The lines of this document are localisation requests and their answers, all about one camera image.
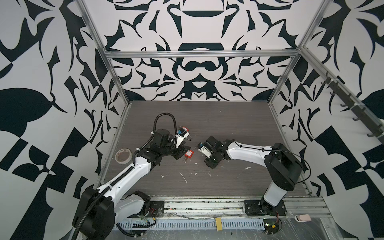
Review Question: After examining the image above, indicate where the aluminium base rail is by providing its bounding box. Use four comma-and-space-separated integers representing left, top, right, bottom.
74, 196, 331, 232

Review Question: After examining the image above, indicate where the yellow tape piece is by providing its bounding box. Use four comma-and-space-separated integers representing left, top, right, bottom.
215, 217, 223, 231

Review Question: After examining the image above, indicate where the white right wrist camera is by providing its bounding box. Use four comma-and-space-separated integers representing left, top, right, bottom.
198, 143, 212, 158

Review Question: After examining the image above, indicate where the aluminium cage frame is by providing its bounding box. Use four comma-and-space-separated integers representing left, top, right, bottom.
78, 1, 384, 214

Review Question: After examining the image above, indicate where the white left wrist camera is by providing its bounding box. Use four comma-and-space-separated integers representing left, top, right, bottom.
176, 127, 186, 148

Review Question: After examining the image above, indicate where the wall hook rack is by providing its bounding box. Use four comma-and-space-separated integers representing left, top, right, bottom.
320, 72, 384, 145

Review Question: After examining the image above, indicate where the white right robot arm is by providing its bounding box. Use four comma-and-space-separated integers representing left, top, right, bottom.
198, 136, 303, 217

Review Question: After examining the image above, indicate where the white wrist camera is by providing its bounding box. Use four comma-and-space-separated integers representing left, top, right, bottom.
176, 127, 186, 148
198, 143, 212, 158

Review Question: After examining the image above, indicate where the tape roll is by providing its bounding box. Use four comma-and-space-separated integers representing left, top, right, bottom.
115, 149, 133, 165

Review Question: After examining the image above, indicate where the pink object on rail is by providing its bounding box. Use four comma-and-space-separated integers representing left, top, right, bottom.
294, 214, 312, 223

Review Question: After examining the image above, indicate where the red padlock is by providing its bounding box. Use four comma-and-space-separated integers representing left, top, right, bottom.
185, 150, 194, 159
183, 127, 192, 141

